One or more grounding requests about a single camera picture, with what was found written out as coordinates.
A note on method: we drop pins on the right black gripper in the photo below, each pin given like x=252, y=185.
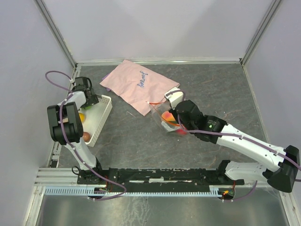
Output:
x=173, y=113

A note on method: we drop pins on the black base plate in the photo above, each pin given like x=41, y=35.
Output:
x=169, y=180

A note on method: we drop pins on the red apple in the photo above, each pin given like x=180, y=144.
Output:
x=181, y=132

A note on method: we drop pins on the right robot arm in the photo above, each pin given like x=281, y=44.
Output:
x=278, y=166

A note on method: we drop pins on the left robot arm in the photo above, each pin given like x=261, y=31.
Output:
x=66, y=128

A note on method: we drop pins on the yellow lemon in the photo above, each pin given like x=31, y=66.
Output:
x=82, y=117

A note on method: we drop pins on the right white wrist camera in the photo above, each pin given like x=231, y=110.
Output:
x=175, y=97

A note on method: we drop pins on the pink cloth with lettering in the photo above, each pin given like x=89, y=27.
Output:
x=136, y=85

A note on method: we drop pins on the clear zip top bag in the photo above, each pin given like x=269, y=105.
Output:
x=156, y=110

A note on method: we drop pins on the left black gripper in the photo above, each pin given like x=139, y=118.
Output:
x=93, y=100

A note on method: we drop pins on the brown egg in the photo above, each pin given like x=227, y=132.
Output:
x=86, y=136

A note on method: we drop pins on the white perforated plastic basket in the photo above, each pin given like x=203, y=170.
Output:
x=96, y=118

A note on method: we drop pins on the peach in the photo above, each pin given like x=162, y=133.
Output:
x=168, y=116

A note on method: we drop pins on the light blue cable duct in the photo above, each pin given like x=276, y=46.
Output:
x=92, y=192

